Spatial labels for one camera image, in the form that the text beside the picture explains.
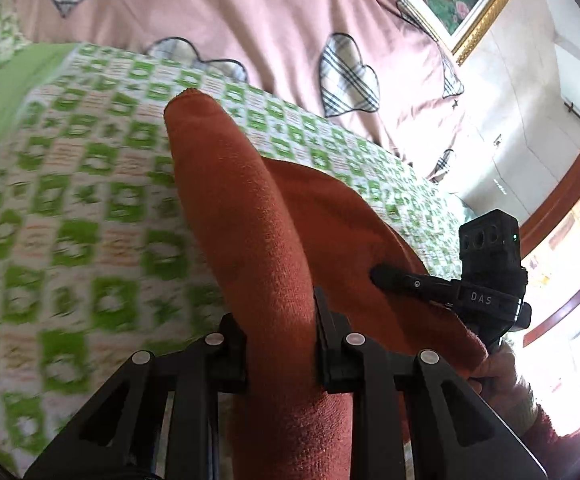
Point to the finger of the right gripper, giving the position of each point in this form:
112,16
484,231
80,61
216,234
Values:
419,286

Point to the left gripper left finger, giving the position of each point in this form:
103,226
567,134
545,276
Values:
156,417

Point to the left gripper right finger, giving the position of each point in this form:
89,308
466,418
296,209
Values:
413,413

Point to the rust orange sweater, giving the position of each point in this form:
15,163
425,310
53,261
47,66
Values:
272,233

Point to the person's right hand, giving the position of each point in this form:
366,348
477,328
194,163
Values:
501,386

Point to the green and maroon sleeve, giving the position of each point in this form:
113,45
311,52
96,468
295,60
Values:
557,454

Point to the green checkered quilt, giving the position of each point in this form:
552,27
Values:
96,261

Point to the pink heart-patterned duvet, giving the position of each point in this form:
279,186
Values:
365,65

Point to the wooden door frame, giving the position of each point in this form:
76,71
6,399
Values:
550,243

